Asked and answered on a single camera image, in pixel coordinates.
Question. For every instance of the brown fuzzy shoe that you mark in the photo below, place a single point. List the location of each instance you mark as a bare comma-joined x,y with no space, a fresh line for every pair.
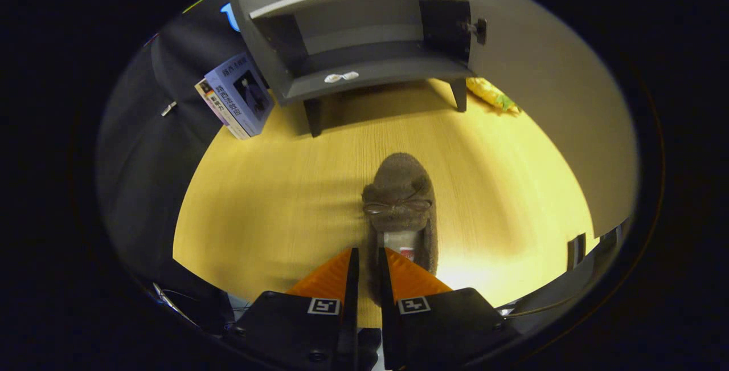
398,188

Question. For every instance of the yellow plush toy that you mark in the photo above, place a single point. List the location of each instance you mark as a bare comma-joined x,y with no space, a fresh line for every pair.
490,93

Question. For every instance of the silver clip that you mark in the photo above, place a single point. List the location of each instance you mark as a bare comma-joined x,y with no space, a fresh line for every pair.
168,109

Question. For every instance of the small black bracket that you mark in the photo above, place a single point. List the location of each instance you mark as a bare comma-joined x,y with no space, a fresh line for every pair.
576,251

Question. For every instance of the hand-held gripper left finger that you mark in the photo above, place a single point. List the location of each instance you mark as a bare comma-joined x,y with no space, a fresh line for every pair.
352,314

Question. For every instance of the grey shoe cabinet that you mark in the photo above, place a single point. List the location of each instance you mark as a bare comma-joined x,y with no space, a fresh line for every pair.
370,69

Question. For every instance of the lavender cover book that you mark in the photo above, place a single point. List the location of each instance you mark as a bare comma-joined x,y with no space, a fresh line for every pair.
245,94

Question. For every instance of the black backdrop cloth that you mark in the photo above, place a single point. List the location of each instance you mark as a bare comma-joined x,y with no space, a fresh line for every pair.
148,160

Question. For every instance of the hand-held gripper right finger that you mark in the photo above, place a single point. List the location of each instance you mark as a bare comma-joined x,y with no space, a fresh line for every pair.
387,325

